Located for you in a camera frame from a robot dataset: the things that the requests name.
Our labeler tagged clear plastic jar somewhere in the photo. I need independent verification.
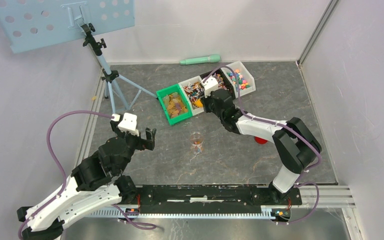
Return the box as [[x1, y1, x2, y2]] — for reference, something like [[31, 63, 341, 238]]
[[189, 132, 204, 154]]

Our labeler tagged red jar lid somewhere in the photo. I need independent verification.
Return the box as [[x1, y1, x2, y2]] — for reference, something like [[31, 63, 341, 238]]
[[254, 136, 268, 145]]

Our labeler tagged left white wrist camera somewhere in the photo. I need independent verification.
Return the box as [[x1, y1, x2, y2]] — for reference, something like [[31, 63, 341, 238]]
[[111, 112, 140, 137]]

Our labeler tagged green candy bin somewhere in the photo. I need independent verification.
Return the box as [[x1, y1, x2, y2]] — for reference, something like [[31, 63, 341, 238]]
[[156, 84, 193, 126]]

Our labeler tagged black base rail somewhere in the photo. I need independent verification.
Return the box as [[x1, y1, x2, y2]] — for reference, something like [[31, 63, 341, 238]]
[[121, 184, 303, 215]]

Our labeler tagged white candy bin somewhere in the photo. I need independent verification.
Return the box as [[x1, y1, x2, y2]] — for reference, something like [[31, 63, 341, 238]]
[[221, 61, 256, 98]]

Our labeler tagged yellow plastic scoop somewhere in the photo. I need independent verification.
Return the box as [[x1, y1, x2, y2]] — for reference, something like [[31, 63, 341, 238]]
[[192, 99, 203, 109]]

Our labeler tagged light blue music stand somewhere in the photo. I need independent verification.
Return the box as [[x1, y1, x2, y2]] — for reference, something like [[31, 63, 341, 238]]
[[0, 0, 157, 112]]

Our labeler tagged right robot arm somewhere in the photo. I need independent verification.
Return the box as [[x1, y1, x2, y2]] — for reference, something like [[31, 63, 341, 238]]
[[200, 89, 322, 204]]

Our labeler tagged black lollipop bin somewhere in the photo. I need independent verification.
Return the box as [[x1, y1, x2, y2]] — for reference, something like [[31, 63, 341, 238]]
[[199, 69, 236, 100]]

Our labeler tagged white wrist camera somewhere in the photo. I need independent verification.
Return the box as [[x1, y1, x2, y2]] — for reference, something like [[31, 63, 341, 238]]
[[201, 77, 219, 98], [111, 112, 140, 137]]

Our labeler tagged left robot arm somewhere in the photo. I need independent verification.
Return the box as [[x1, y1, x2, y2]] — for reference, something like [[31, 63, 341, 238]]
[[17, 118, 157, 240]]

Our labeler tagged white lollipop bin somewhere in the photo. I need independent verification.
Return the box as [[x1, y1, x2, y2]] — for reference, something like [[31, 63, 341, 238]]
[[178, 75, 204, 116]]

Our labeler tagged mint green cylindrical handle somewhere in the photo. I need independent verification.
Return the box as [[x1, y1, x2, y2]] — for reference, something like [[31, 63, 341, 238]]
[[179, 54, 221, 65]]

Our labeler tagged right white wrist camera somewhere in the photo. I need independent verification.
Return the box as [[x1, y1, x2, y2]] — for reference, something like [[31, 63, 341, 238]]
[[201, 77, 219, 98]]

